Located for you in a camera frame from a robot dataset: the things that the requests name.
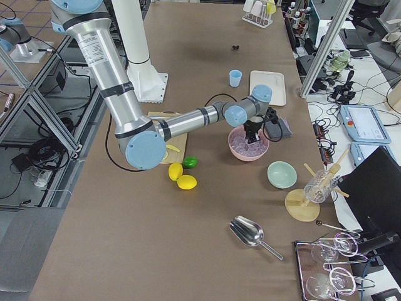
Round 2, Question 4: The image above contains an aluminium frame post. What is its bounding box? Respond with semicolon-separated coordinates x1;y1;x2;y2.
299;0;355;98

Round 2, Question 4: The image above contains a cream rabbit tray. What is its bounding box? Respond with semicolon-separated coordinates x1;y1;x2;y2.
249;70;286;107

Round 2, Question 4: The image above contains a grey folded cloth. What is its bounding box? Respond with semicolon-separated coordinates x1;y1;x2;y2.
265;118;293;140

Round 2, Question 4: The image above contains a steel muddler black tip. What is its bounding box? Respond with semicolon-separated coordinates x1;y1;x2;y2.
149;115;171;120

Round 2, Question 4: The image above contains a pile of clear ice cubes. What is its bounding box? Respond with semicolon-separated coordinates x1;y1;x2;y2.
229;131;268;157

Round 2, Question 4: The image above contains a wine glass upper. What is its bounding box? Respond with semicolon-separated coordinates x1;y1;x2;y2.
311;232;358;263

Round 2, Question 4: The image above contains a clear textured glass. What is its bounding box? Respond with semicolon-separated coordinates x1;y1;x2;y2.
304;170;339;204

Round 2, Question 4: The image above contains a white cup rack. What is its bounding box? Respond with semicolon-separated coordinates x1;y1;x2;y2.
242;0;276;29

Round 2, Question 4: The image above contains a light blue cup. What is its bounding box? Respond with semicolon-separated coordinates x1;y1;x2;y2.
229;70;242;88

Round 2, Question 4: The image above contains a wine glass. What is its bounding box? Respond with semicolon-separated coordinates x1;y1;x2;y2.
311;232;358;263
306;267;356;300

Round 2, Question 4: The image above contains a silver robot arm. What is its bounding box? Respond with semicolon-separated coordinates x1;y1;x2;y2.
51;1;273;169

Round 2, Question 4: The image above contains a steel ice scoop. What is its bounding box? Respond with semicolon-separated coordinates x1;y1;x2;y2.
229;216;284;261

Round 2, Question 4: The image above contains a yellow plastic knife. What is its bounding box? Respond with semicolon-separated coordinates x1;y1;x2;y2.
166;144;181;153

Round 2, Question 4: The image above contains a green bowl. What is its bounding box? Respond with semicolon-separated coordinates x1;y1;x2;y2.
267;161;298;189

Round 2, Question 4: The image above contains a wooden cutting board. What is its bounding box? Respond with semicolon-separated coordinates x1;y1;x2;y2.
147;111;187;164

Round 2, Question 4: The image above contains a wooden cup stand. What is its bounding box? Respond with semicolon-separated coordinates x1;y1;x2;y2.
284;149;350;222

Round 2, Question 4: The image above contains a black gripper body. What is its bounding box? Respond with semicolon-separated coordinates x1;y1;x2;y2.
243;116;264;135

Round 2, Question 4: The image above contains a wine glass lower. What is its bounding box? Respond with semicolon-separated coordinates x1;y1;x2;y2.
306;267;356;300

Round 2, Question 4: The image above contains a green lime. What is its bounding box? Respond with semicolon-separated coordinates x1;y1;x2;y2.
182;156;198;169

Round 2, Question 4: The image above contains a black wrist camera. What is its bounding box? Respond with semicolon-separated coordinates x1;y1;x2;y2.
264;107;279;124

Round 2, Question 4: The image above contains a pink bowl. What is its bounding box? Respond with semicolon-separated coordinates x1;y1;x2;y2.
227;126;270;162

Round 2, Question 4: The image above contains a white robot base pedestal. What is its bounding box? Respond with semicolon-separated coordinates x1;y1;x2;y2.
112;0;168;103

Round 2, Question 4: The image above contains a blue teach pendant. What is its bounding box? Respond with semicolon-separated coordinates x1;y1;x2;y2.
340;105;391;144

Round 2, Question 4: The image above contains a yellow lemon near board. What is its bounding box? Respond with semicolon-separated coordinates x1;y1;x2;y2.
168;162;184;181

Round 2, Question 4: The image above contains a black monitor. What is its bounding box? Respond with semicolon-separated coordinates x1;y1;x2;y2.
338;147;400;234

